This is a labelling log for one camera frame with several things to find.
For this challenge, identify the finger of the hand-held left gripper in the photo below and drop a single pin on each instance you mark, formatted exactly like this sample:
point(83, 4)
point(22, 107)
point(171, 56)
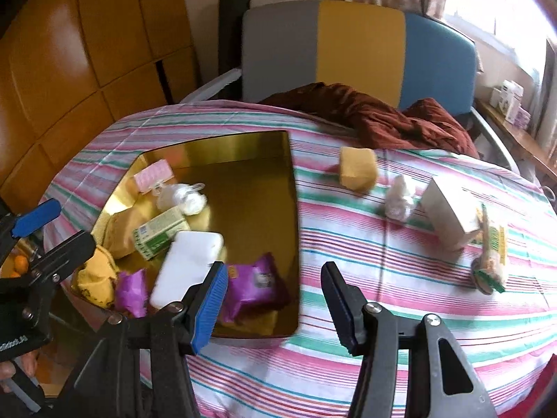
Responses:
point(65, 252)
point(35, 220)

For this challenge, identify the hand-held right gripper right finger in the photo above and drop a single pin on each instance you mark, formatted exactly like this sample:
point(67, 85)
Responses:
point(343, 313)

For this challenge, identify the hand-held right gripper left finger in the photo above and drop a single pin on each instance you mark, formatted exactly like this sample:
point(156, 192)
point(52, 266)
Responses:
point(211, 309)

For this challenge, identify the white power bank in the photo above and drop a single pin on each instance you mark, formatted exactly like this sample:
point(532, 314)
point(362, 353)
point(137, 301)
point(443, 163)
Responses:
point(187, 265)

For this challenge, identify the large dark purple packet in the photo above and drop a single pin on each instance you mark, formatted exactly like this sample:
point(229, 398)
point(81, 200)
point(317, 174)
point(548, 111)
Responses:
point(256, 287)

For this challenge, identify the small bright purple packet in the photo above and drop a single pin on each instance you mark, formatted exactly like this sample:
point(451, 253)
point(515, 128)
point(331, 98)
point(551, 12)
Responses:
point(130, 294)

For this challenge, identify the green white carton box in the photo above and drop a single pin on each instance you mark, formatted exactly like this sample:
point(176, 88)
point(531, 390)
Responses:
point(159, 233)

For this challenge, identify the white plastic bag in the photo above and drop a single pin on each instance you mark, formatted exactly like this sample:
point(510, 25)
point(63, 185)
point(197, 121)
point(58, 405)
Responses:
point(182, 200)

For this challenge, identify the pink packet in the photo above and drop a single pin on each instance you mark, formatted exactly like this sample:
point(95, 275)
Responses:
point(152, 175)

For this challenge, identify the gold metal tin tray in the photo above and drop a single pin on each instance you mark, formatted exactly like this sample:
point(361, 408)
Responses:
point(248, 191)

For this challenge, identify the white tissue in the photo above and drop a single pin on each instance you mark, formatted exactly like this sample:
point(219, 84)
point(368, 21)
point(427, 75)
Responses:
point(400, 202)

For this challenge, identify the white cardboard box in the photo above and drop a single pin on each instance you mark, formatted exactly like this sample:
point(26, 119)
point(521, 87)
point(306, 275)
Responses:
point(450, 217)

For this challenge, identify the yellow sponge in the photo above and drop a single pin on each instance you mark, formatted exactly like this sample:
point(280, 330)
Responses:
point(357, 169)

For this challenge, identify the green yellow noodle packet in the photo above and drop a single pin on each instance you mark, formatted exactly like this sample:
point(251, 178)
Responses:
point(489, 252)

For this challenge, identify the person's left hand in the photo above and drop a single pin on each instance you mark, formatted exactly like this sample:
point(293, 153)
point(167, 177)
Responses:
point(30, 363)

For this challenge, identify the orange fruit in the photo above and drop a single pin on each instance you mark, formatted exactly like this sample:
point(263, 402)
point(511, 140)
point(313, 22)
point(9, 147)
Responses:
point(19, 263)

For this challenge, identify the brown wooden wardrobe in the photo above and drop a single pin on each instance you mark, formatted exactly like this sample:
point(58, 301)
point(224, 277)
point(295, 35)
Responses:
point(65, 52)

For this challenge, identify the maroon crumpled cloth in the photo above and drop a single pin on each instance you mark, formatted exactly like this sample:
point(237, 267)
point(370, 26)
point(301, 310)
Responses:
point(378, 117)

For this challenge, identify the wooden side desk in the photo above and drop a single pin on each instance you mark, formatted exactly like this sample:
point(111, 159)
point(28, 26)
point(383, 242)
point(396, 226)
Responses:
point(522, 139)

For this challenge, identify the black rolled mat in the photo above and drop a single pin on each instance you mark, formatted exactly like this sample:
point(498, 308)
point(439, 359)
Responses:
point(228, 39)

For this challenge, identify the purple white small box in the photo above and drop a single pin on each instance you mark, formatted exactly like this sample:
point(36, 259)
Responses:
point(522, 117)

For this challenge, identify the grey yellow blue headboard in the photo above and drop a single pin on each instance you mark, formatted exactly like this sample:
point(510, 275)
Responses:
point(278, 52)

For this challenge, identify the white medicine box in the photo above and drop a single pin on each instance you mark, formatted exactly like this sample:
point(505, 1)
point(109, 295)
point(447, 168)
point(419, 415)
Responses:
point(504, 96)

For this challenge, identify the white bed rail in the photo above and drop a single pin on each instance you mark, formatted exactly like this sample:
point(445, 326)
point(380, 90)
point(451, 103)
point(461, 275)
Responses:
point(496, 139)
point(213, 87)

